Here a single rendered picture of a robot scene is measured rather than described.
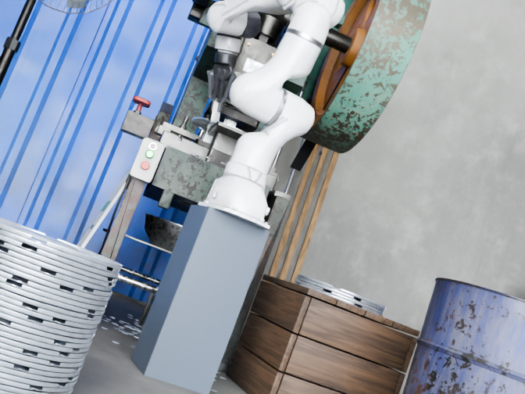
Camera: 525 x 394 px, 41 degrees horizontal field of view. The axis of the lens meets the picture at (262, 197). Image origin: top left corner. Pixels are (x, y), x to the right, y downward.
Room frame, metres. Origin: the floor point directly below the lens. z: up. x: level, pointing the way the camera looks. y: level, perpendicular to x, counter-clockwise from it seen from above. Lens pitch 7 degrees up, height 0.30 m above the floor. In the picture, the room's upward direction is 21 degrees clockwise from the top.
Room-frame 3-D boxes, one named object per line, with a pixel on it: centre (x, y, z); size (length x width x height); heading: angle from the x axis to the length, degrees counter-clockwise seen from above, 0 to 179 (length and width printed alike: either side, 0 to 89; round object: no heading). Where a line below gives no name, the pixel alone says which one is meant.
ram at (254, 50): (2.63, 0.21, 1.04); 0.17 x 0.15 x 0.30; 10
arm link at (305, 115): (1.92, 0.03, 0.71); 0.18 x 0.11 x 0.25; 113
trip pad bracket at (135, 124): (2.39, 0.49, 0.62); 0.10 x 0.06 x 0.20; 100
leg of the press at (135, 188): (2.77, 0.51, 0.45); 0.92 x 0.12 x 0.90; 10
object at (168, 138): (2.67, 0.22, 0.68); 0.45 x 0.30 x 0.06; 100
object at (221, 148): (2.50, 0.19, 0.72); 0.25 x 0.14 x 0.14; 10
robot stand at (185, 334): (1.91, 0.06, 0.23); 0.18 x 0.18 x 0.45; 20
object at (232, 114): (2.68, 0.22, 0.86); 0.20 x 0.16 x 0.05; 100
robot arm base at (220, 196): (1.87, 0.05, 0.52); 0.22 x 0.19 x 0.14; 20
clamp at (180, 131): (2.65, 0.39, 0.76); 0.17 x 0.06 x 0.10; 100
